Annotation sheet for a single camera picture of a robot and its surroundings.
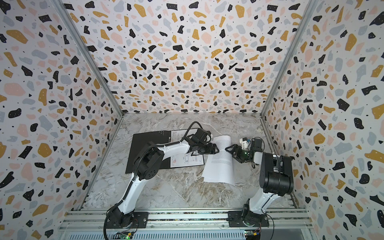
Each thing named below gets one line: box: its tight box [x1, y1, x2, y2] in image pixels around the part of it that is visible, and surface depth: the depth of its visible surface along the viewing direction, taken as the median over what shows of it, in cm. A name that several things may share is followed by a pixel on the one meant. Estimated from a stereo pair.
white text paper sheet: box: [202, 135, 235, 186], surface depth 93 cm
